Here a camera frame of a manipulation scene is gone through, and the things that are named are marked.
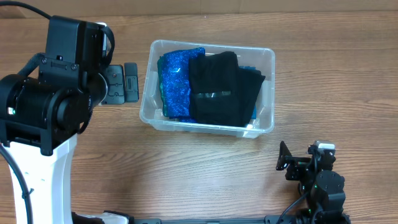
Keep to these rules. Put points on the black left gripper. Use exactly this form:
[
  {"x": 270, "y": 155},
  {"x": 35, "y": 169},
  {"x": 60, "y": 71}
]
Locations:
[{"x": 119, "y": 94}]

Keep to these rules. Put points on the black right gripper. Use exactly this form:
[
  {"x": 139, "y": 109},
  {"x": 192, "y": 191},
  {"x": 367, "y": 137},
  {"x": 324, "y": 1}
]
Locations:
[{"x": 296, "y": 166}]

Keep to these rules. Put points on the blue sequin fabric bundle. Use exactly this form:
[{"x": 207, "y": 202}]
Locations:
[{"x": 174, "y": 83}]

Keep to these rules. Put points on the blue denim jeans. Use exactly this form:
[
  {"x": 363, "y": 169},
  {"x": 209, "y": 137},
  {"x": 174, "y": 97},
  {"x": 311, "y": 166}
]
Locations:
[{"x": 248, "y": 90}]

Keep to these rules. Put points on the long black garment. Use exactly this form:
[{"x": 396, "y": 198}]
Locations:
[{"x": 260, "y": 78}]

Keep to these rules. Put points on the large black garment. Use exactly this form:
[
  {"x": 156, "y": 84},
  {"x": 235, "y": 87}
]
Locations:
[{"x": 214, "y": 89}]

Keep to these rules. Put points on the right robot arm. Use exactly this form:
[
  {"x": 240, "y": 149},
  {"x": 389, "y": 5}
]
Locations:
[{"x": 320, "y": 188}]

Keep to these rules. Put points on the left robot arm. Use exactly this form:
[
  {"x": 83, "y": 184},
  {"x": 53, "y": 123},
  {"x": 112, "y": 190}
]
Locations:
[{"x": 44, "y": 108}]

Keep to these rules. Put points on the clear plastic storage bin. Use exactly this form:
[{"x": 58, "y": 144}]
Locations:
[{"x": 262, "y": 59}]

